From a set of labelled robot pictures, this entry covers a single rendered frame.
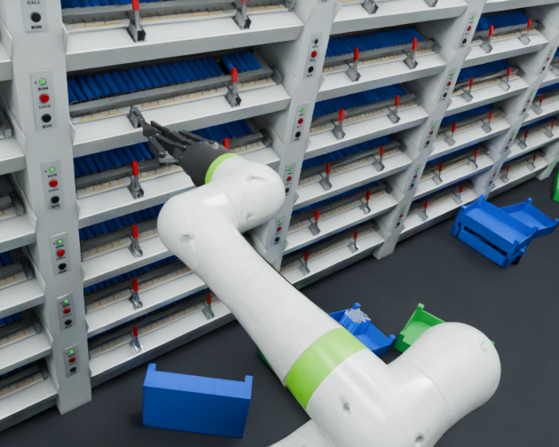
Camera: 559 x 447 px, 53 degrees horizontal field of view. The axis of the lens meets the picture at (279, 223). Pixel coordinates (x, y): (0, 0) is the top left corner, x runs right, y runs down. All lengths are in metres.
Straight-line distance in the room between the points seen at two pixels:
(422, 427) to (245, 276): 0.31
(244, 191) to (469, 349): 0.42
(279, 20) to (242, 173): 0.59
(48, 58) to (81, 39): 0.08
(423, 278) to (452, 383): 1.74
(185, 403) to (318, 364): 1.00
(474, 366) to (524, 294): 1.88
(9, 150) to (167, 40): 0.39
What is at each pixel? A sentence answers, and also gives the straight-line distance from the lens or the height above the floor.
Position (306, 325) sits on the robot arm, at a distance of 0.76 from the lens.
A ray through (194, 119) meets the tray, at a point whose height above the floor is 0.90.
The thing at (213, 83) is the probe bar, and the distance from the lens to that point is 1.46.
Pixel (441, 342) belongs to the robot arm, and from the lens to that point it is 0.82.
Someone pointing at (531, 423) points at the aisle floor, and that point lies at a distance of 2.20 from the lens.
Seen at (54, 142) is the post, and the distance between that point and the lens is 1.25.
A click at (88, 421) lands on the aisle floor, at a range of 1.86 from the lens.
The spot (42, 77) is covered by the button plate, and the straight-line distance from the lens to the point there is 1.18.
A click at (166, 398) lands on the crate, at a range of 1.70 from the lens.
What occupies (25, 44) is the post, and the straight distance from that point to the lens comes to 1.14.
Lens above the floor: 1.56
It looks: 37 degrees down
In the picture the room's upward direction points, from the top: 11 degrees clockwise
